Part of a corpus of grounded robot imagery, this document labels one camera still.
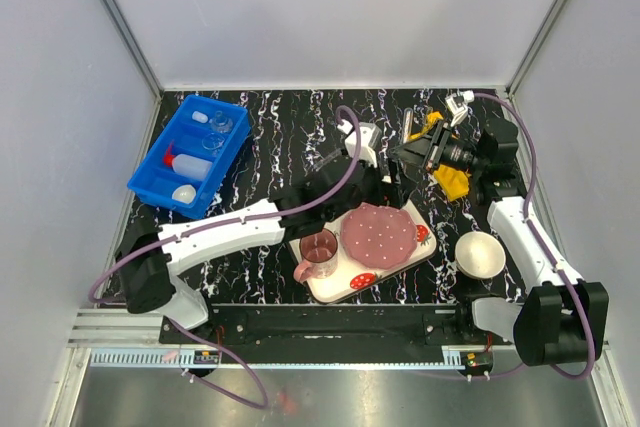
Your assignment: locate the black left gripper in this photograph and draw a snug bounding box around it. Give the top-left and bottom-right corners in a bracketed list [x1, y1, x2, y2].
[325, 149, 416, 223]

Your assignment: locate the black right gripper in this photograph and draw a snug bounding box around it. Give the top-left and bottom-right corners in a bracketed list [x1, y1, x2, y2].
[388, 118, 487, 176]

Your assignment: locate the yellow test tube rack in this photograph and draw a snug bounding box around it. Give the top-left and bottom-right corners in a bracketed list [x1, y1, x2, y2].
[407, 111, 470, 201]

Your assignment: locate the glass alcohol lamp white cap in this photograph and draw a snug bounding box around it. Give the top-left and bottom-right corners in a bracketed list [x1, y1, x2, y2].
[209, 110, 234, 134]

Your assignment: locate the small clear glass beaker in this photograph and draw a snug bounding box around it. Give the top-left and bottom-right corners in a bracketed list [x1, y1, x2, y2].
[202, 132, 226, 156]

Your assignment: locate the wash bottle with red cap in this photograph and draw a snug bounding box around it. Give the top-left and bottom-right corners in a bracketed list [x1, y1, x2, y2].
[162, 142, 213, 182]

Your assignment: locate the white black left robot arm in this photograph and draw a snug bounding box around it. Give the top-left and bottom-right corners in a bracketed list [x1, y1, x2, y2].
[116, 153, 416, 343]

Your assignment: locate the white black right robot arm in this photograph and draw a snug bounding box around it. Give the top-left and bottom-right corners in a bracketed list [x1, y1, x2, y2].
[389, 118, 609, 369]

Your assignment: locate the pink polka dot plate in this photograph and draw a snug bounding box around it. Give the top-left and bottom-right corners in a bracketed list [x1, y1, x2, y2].
[339, 203, 418, 270]

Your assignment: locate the strawberry pattern white tray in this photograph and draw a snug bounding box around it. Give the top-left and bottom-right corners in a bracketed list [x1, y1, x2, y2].
[304, 201, 437, 304]

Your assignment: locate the pink ghost pattern mug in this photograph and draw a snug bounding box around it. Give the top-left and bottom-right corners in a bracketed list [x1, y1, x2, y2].
[293, 229, 339, 283]

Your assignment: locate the cream ceramic bowl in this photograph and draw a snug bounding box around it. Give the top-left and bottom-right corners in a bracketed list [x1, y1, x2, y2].
[454, 231, 506, 280]

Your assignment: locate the blue plastic compartment bin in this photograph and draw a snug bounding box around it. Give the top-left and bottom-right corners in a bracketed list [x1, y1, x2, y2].
[127, 94, 251, 220]

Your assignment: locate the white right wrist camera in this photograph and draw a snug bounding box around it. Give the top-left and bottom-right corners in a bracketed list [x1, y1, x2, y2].
[445, 90, 475, 127]

